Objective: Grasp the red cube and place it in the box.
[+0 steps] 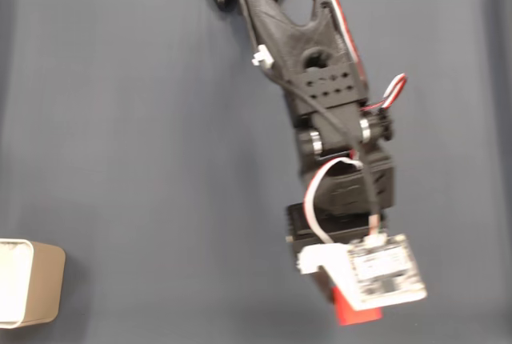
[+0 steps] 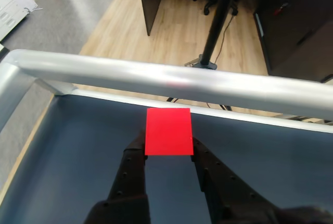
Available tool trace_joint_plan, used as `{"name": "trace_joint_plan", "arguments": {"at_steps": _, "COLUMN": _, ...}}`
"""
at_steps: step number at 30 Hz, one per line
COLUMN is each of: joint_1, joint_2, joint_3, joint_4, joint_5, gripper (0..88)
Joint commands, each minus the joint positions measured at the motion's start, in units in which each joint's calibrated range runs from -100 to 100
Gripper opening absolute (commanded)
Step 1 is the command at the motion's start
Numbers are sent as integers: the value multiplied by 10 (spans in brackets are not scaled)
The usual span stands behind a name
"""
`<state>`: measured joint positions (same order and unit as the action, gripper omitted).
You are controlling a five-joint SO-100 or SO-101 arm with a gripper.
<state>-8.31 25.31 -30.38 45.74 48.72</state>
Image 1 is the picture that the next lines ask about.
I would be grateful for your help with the red cube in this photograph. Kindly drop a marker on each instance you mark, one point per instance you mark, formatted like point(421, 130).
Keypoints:
point(360, 316)

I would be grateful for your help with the beige metal box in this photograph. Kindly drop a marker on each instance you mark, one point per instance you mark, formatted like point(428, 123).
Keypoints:
point(44, 280)

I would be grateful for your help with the white camera board with mount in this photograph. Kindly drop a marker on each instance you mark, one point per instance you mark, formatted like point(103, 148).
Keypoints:
point(380, 272)

